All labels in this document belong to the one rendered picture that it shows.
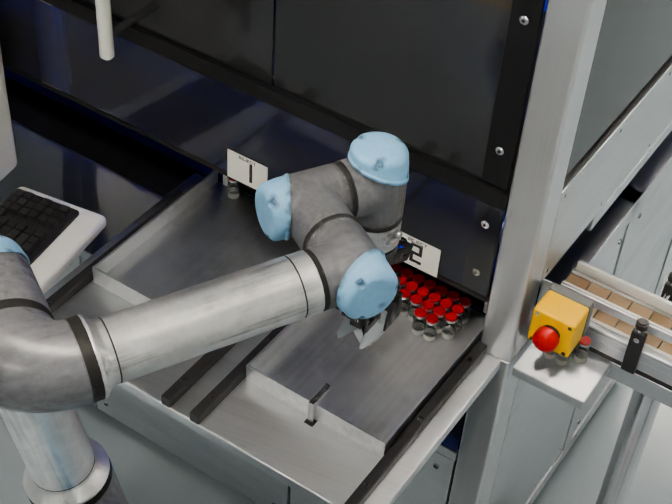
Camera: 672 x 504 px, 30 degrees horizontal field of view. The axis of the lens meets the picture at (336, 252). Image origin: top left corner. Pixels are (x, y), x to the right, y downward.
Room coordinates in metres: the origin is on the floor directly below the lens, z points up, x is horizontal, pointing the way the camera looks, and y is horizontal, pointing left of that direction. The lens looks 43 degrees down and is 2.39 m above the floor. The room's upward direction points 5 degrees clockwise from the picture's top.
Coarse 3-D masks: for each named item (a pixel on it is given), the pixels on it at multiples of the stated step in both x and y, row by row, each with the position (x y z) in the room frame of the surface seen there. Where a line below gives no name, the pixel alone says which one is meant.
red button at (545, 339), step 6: (540, 330) 1.35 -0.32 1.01; (546, 330) 1.35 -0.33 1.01; (552, 330) 1.35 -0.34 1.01; (534, 336) 1.35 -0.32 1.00; (540, 336) 1.35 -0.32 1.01; (546, 336) 1.34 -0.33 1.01; (552, 336) 1.34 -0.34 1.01; (534, 342) 1.35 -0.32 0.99; (540, 342) 1.34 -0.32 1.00; (546, 342) 1.34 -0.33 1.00; (552, 342) 1.34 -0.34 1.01; (558, 342) 1.35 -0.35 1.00; (540, 348) 1.34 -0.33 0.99; (546, 348) 1.34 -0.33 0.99; (552, 348) 1.34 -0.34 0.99
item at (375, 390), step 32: (320, 320) 1.47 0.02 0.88; (288, 352) 1.39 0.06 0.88; (320, 352) 1.39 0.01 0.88; (352, 352) 1.40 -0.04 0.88; (384, 352) 1.40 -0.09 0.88; (416, 352) 1.41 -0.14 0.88; (448, 352) 1.42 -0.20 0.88; (256, 384) 1.31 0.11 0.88; (288, 384) 1.32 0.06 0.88; (320, 384) 1.32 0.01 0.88; (352, 384) 1.33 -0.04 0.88; (384, 384) 1.33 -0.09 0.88; (416, 384) 1.34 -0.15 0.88; (320, 416) 1.25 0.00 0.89; (352, 416) 1.26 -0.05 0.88; (384, 416) 1.27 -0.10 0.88; (384, 448) 1.19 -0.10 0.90
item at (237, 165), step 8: (232, 152) 1.69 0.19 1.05; (232, 160) 1.69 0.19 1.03; (240, 160) 1.68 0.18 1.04; (248, 160) 1.67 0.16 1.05; (232, 168) 1.69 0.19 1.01; (240, 168) 1.68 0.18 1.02; (248, 168) 1.67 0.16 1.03; (256, 168) 1.66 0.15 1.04; (264, 168) 1.65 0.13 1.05; (232, 176) 1.69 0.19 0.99; (240, 176) 1.68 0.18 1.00; (248, 176) 1.67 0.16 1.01; (256, 176) 1.66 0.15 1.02; (264, 176) 1.65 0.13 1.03; (248, 184) 1.67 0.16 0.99; (256, 184) 1.66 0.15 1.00
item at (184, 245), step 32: (192, 192) 1.74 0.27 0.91; (224, 192) 1.78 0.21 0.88; (160, 224) 1.66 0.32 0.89; (192, 224) 1.68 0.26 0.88; (224, 224) 1.69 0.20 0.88; (256, 224) 1.69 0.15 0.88; (128, 256) 1.58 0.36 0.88; (160, 256) 1.59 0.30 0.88; (192, 256) 1.60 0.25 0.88; (224, 256) 1.60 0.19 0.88; (256, 256) 1.61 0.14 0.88; (128, 288) 1.47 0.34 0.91; (160, 288) 1.51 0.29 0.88
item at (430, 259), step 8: (408, 240) 1.51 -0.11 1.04; (416, 240) 1.50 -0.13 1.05; (416, 248) 1.50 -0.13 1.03; (424, 248) 1.49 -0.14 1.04; (432, 248) 1.48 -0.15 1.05; (416, 256) 1.50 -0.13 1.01; (424, 256) 1.49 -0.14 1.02; (432, 256) 1.48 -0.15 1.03; (416, 264) 1.50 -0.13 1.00; (424, 264) 1.49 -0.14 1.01; (432, 264) 1.48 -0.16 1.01; (432, 272) 1.48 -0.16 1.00
